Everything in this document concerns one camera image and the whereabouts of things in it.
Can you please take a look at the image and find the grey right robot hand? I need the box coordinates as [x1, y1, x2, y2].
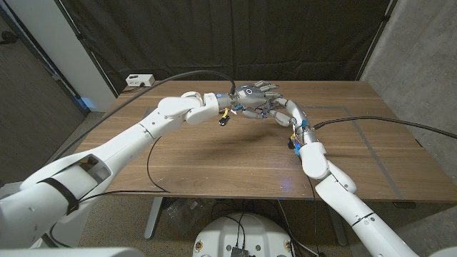
[267, 96, 319, 146]

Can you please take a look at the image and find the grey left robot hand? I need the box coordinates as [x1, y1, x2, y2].
[216, 80, 283, 121]

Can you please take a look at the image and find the white power strip box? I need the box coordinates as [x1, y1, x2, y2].
[125, 74, 156, 88]

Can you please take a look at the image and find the black backdrop curtain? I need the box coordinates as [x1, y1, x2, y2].
[59, 0, 397, 94]

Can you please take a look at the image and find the black backdrop stand pole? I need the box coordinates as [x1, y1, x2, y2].
[356, 0, 399, 81]
[53, 0, 119, 98]

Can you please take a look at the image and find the grey table leg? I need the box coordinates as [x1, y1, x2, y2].
[326, 205, 349, 247]

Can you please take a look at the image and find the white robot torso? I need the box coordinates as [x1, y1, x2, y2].
[192, 213, 296, 257]

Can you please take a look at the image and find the clear plastic bag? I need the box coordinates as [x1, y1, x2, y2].
[164, 198, 215, 233]

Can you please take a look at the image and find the white table leg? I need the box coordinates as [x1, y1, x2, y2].
[144, 196, 165, 240]

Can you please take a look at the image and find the white floor board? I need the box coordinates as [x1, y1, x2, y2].
[0, 180, 96, 248]

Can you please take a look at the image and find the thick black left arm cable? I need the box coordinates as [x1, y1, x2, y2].
[51, 69, 237, 161]

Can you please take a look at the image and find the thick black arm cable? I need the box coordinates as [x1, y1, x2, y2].
[313, 115, 457, 140]
[51, 69, 237, 161]

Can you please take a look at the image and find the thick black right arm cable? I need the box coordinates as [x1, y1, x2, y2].
[313, 115, 457, 140]

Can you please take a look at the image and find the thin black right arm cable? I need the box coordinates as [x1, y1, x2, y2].
[306, 176, 321, 256]

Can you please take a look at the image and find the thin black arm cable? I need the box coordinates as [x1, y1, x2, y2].
[76, 136, 171, 203]
[306, 176, 321, 256]

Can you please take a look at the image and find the black power strip cable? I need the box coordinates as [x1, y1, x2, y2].
[121, 82, 146, 94]

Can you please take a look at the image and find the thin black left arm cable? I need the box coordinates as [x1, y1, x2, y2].
[76, 136, 171, 203]

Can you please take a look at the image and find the black torso cable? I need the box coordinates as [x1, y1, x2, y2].
[223, 213, 248, 249]

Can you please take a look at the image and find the black door handle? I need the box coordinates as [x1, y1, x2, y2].
[0, 31, 18, 46]

